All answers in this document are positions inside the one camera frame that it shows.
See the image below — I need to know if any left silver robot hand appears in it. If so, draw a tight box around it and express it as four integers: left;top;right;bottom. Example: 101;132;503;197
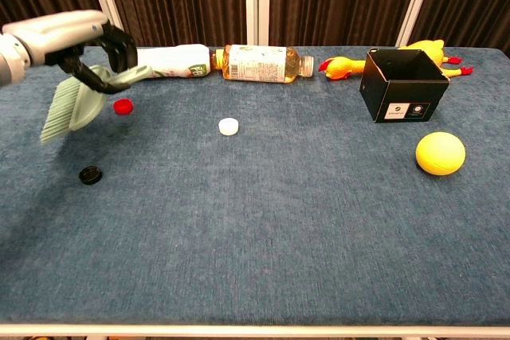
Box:
2;9;139;95

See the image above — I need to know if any red bottle cap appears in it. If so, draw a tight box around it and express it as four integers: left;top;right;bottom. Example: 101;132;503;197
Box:
112;98;134;116

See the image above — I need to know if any white green-labelled bottle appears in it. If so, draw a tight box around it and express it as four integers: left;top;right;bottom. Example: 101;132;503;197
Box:
135;43;211;78

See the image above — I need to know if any small black cap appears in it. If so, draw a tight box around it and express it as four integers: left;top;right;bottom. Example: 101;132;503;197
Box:
78;166;103;186

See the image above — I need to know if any white bottle cap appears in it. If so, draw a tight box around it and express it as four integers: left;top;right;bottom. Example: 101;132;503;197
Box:
218;117;241;136

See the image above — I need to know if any amber tea plastic bottle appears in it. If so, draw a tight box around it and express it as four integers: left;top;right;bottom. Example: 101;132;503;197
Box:
210;44;315;84

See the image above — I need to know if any blue table mat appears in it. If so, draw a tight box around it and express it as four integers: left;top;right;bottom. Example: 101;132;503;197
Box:
0;45;510;327

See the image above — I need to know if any yellow rubber chicken toy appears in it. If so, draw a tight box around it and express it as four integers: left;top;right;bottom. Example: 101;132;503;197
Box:
317;39;475;81

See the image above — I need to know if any open black cardboard box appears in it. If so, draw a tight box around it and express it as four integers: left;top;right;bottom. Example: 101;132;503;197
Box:
359;48;450;124

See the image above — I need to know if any yellow ball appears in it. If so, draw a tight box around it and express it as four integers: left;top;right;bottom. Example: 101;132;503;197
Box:
415;131;466;176

